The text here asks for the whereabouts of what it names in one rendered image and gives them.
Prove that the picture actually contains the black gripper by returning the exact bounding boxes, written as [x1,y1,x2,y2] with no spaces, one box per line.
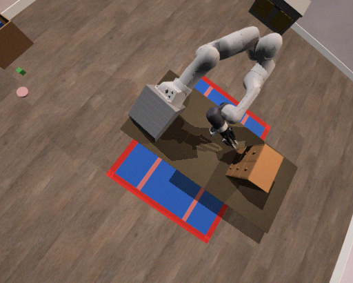
[219,128,238,149]

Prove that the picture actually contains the brown wooden chest of drawers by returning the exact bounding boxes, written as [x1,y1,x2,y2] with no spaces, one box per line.
[232,144,283,193]

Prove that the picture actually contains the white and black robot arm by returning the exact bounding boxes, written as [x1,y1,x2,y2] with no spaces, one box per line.
[154,26,283,136]

